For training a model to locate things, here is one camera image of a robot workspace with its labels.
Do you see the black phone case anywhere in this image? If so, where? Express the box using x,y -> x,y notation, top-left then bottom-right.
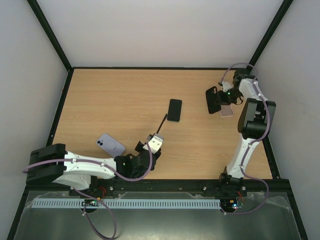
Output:
205,86 -> 222,114

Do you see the pink phone case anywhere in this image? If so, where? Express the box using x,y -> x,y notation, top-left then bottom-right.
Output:
219,105 -> 234,118

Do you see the black phone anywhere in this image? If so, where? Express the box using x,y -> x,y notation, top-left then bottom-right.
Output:
156,113 -> 168,134

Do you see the lilac phone case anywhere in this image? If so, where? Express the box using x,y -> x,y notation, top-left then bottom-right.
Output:
96,133 -> 126,158

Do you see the dark green phone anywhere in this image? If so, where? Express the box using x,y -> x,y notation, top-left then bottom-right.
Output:
167,99 -> 182,123

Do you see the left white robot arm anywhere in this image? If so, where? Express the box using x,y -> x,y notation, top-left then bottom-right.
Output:
22,139 -> 163,190

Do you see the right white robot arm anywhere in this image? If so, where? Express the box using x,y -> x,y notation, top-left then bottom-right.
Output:
205,68 -> 276,196

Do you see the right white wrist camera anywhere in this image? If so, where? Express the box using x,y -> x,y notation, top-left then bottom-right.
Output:
218,81 -> 233,93

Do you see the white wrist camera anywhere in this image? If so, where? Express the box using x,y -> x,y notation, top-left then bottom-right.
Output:
143,133 -> 164,154
218,81 -> 233,93

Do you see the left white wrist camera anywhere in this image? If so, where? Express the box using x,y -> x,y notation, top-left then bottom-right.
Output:
143,133 -> 164,154

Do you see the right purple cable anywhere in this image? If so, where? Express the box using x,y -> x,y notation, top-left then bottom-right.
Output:
219,62 -> 270,216

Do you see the purple cable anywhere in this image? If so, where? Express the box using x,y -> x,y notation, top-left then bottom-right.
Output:
219,62 -> 270,216
22,142 -> 155,240

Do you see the black aluminium frame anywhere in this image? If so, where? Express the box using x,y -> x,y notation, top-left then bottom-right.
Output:
4,0 -> 310,240

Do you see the grey slotted cable duct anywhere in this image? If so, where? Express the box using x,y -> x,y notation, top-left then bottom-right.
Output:
29,198 -> 221,210

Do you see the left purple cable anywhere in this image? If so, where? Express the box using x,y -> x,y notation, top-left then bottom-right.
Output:
22,142 -> 155,240

